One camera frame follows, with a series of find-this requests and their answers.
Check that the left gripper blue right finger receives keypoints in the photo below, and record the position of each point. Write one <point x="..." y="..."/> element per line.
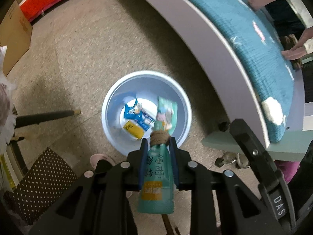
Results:
<point x="173" y="151"/>

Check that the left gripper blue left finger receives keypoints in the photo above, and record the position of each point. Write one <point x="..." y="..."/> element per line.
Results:
<point x="143" y="159"/>

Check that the teal pouch bag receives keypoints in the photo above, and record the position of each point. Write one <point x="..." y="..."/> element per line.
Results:
<point x="157" y="193"/>

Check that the yellow paper cup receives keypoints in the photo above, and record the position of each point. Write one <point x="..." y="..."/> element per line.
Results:
<point x="134" y="129"/>

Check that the blue white medicine box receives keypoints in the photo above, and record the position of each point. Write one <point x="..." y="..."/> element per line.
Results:
<point x="138" y="114"/>

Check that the magenta stool cushion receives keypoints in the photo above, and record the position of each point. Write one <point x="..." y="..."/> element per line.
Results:
<point x="288" y="169"/>

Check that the pink slipper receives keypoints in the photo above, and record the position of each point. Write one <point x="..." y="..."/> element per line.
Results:
<point x="94" y="159"/>

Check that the light blue plastic basin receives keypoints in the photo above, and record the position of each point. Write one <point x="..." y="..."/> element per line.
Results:
<point x="144" y="87"/>

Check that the black polka dot chair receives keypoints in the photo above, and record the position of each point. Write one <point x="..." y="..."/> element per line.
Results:
<point x="44" y="183"/>

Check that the teal bed mattress cover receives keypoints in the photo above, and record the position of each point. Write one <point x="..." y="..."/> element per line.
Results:
<point x="256" y="44"/>

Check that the grey checkered tablecloth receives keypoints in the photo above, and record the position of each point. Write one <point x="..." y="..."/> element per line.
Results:
<point x="8" y="118"/>

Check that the cream hanging sweater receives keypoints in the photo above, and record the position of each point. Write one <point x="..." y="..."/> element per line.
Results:
<point x="287" y="22"/>

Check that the brown cardboard box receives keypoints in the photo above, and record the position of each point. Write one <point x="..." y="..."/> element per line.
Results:
<point x="16" y="33"/>

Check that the teal bunk bed frame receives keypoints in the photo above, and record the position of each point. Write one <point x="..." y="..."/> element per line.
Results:
<point x="231" y="82"/>

